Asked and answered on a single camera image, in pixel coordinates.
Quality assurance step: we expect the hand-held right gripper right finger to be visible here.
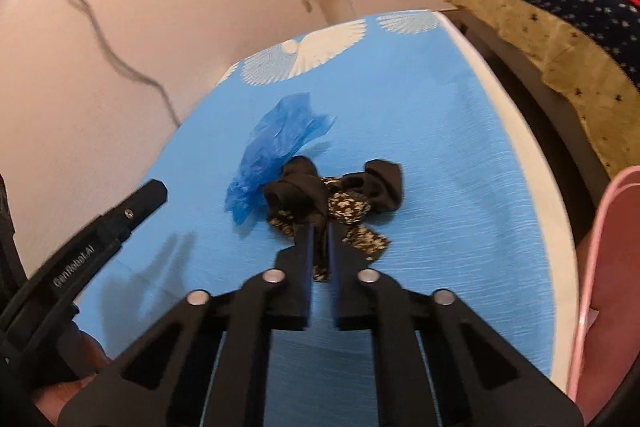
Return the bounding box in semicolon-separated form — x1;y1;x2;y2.
327;223;584;427

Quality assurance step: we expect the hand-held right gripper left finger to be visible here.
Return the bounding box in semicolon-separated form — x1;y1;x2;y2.
59;223;316;427

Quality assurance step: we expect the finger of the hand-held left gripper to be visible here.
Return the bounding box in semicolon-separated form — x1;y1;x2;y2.
97;179;169;250

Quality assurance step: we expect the black floral cloth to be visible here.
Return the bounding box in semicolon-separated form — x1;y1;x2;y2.
262;157;404;284

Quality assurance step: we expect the pink plastic basin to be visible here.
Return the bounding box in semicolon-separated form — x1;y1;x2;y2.
570;166;640;427

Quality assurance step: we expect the person's left hand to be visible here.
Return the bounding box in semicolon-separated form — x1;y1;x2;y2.
32;328;110;427

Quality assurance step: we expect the blue plastic shoe cover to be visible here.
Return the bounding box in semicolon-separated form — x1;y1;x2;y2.
224;92;337;227

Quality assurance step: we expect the blue patterned tablecloth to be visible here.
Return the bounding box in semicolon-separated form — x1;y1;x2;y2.
75;9;567;427

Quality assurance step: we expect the grey power cable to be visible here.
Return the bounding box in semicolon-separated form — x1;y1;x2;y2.
37;0;182;128

